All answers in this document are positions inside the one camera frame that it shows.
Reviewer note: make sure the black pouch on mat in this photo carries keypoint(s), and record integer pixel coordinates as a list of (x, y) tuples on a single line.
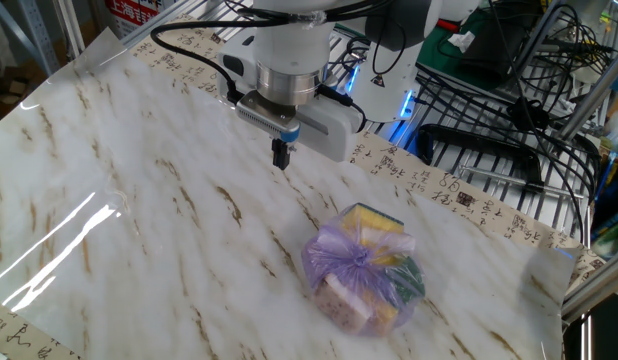
[(489, 55)]

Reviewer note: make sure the green scouring pad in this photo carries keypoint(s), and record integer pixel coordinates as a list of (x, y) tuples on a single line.
[(409, 280)]

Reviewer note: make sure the red and white printed box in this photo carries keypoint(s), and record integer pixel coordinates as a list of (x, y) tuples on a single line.
[(134, 12)]

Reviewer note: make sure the silver metal rod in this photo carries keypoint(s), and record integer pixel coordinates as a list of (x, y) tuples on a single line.
[(519, 181)]

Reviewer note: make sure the white metal post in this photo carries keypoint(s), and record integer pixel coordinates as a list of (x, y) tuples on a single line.
[(71, 27)]

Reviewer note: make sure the red marker pen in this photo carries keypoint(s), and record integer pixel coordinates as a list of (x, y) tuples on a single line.
[(448, 25)]

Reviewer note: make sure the pinkish brown sponge block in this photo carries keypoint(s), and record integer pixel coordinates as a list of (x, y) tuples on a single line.
[(339, 305)]

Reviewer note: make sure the grey perforated shelf upright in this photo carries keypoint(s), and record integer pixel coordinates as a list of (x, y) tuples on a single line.
[(36, 30)]

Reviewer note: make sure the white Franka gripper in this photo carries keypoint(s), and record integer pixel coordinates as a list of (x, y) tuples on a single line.
[(339, 130)]

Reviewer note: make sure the yellow sponge with green pad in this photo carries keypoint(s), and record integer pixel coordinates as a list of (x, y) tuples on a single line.
[(371, 217), (384, 315)]

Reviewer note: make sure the aluminium table frame rail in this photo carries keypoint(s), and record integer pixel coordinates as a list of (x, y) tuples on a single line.
[(596, 287)]

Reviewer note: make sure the purple plastic bag of sponges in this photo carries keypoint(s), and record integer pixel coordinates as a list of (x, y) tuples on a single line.
[(349, 265)]

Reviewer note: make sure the crumpled white paper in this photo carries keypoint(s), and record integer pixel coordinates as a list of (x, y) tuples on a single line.
[(461, 41)]

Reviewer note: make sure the colourful product packages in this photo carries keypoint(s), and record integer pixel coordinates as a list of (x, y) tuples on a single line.
[(614, 210)]

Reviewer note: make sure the beige calligraphy print cloth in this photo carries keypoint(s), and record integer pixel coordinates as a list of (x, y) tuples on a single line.
[(489, 207)]

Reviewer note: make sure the green cutting mat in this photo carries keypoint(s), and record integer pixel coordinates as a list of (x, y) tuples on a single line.
[(439, 55)]

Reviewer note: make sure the glossy marble pattern sheet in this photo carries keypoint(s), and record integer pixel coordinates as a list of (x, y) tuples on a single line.
[(139, 200)]

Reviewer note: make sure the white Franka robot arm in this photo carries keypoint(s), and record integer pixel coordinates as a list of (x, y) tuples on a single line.
[(289, 45)]

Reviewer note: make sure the slanted aluminium profile post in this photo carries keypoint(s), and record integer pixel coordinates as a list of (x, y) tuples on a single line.
[(594, 97)]

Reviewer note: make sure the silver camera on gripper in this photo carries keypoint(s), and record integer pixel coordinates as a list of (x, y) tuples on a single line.
[(264, 117)]

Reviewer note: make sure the cardboard scrap pile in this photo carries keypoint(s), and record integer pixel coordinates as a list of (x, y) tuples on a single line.
[(9, 92)]

